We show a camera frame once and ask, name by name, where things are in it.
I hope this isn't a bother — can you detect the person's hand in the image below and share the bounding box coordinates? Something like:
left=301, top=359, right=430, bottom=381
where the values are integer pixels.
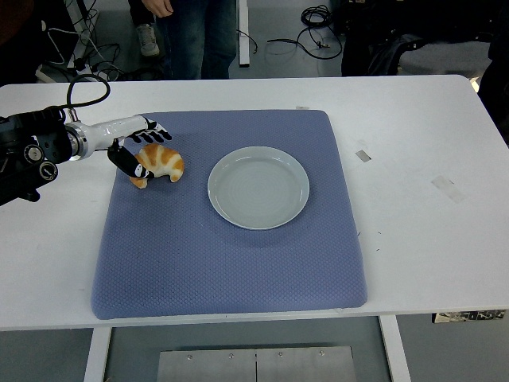
left=142, top=0, right=174, bottom=18

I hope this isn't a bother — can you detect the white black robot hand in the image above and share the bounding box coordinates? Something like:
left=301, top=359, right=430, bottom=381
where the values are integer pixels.
left=81, top=114, right=173, bottom=180

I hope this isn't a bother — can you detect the croissant bread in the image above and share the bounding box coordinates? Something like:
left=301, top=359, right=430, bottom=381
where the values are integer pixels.
left=130, top=143, right=185, bottom=189

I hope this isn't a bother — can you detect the pale grey round plate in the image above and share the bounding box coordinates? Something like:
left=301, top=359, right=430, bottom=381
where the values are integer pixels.
left=207, top=146, right=311, bottom=231

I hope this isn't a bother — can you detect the grey metal plate with screws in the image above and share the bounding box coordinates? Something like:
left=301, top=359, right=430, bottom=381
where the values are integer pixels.
left=157, top=345, right=356, bottom=382

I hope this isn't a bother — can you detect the person in blue jeans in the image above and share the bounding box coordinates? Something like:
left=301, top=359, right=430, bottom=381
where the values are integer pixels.
left=155, top=0, right=239, bottom=80

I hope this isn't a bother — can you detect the white power strip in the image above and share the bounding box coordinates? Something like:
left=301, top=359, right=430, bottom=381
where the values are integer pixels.
left=34, top=63, right=105, bottom=84

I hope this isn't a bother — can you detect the white floor beam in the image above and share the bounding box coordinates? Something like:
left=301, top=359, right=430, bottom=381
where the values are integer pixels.
left=237, top=0, right=251, bottom=67

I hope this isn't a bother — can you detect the blue quilted mat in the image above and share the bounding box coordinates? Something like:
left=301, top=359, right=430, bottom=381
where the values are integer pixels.
left=90, top=109, right=367, bottom=322

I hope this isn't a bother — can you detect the white table leg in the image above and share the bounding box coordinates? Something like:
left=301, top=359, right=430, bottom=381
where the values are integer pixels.
left=83, top=326, right=113, bottom=382
left=378, top=315, right=411, bottom=382

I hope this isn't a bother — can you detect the grey cushioned chair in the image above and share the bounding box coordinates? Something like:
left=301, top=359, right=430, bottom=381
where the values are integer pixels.
left=397, top=33, right=494, bottom=77

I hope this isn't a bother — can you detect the black white label sticker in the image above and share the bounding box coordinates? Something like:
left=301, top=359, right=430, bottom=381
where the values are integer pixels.
left=432, top=309, right=506, bottom=324

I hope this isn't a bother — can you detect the black coiled floor cable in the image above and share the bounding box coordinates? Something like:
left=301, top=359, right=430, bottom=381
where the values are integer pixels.
left=266, top=4, right=344, bottom=60

